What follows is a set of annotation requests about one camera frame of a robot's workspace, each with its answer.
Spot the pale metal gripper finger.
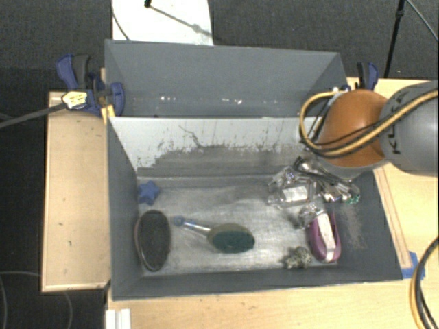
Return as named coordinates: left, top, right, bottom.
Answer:
left=268, top=167, right=311, bottom=193
left=266, top=186, right=311, bottom=209

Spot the mottled grey-green toy animal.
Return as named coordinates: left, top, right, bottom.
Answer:
left=283, top=245, right=313, bottom=270

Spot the grey metal bin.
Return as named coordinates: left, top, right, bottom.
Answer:
left=104, top=38, right=404, bottom=301

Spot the blue star-shaped toy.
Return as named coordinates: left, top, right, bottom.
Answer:
left=137, top=180, right=161, bottom=206

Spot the dark brown oval brush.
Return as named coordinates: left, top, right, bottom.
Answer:
left=134, top=209, right=172, bottom=273

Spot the pale wood board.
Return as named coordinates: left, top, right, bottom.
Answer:
left=40, top=90, right=112, bottom=293

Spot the green brush with clear handle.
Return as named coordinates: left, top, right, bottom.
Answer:
left=172, top=215, right=257, bottom=254

